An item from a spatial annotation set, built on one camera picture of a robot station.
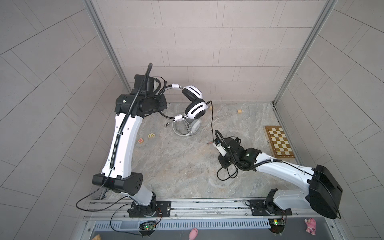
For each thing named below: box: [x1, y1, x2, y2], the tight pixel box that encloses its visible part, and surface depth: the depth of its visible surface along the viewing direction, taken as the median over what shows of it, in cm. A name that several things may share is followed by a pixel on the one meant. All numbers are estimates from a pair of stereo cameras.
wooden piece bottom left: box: [91, 234, 102, 240], surface depth 64 cm
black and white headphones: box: [159, 83, 209, 122], surface depth 63 cm
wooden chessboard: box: [263, 125, 296, 160], surface depth 93 cm
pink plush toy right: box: [304, 218, 317, 236], surface depth 67 cm
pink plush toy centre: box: [188, 227, 199, 240], surface depth 65 cm
